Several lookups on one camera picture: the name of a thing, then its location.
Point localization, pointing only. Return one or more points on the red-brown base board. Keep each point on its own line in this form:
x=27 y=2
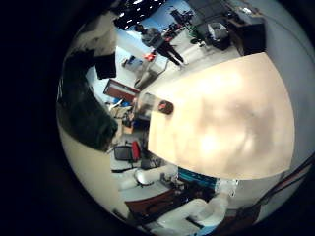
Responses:
x=157 y=201

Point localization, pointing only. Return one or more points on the light wooden stand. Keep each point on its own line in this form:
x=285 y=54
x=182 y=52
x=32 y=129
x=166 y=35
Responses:
x=128 y=128

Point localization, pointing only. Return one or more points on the white bin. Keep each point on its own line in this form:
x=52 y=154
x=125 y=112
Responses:
x=217 y=31

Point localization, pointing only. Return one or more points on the small red object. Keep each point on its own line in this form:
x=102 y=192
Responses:
x=149 y=57

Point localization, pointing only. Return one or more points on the black office chair red back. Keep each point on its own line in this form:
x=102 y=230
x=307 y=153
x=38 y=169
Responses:
x=124 y=153

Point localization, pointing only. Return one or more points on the teal lit control box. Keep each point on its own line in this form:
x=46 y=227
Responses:
x=197 y=178

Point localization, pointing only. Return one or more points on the red-brown framed board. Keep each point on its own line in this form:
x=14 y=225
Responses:
x=119 y=90

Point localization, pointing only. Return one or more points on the dark cabinet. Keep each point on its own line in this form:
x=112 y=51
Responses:
x=247 y=36

